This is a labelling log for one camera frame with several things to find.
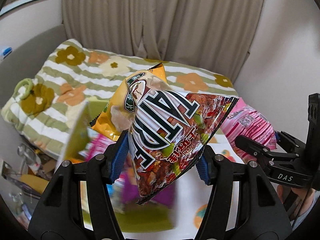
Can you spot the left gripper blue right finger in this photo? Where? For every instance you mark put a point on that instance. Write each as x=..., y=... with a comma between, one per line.
x=203, y=170

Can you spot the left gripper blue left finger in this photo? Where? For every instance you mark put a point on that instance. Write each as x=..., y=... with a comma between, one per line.
x=119, y=154

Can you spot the red black chips bag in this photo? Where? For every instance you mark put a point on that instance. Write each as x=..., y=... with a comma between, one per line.
x=168, y=130

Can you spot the pink snack bag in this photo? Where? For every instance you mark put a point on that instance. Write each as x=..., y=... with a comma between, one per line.
x=245, y=120

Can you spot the person's hand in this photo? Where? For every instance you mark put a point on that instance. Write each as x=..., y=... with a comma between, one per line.
x=295, y=201

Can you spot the white fruit print tablecloth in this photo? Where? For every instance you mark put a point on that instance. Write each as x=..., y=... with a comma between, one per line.
x=175, y=213

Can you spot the green cardboard box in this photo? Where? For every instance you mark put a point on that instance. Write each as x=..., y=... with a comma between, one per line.
x=84, y=143

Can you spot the green striped floral blanket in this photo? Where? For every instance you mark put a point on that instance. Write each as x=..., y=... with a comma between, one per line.
x=73, y=74

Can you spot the grey headboard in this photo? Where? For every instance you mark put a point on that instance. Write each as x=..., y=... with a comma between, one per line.
x=28, y=59

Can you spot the beige curtain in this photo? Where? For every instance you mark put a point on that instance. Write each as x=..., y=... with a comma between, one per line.
x=215, y=35

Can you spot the green ring toy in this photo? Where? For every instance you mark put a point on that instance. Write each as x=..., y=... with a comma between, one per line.
x=23, y=89

